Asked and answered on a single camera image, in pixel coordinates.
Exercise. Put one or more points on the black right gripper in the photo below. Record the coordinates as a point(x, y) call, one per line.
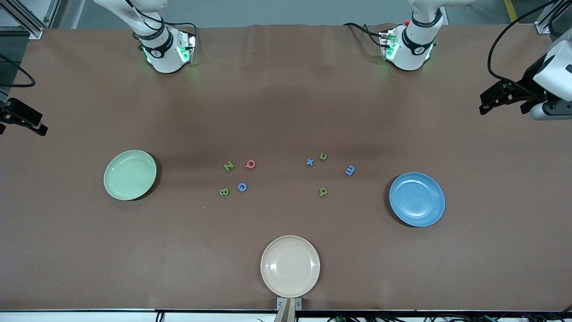
point(18, 112)

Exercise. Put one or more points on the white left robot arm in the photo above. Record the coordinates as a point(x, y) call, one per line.
point(413, 49)

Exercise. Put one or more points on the light green plate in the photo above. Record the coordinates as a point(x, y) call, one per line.
point(130, 175)

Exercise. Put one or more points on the green foam letter N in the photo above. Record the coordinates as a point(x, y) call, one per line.
point(228, 166)

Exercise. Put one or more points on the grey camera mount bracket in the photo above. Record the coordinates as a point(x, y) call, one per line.
point(289, 308)

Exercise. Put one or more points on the aluminium frame profile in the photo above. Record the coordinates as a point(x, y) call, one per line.
point(543, 27)
point(33, 30)

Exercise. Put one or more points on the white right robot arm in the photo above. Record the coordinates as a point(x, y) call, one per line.
point(163, 56)

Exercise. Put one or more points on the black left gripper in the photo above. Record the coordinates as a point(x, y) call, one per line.
point(527, 77)

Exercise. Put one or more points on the green foam letter B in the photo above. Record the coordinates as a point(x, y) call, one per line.
point(224, 192)

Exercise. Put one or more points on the red foam letter Q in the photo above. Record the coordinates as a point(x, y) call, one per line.
point(247, 164)

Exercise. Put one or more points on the blue foam letter m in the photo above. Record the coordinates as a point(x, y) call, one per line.
point(350, 170)

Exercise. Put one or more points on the beige plate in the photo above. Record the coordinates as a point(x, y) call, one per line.
point(290, 266)

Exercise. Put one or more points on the blue plate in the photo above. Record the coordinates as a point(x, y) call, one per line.
point(417, 199)

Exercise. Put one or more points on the brown table cover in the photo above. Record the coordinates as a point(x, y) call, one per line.
point(286, 112)

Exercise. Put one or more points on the blue foam letter G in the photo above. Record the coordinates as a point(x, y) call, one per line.
point(238, 187)

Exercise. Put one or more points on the white table edge rail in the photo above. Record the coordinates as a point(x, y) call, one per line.
point(89, 316)

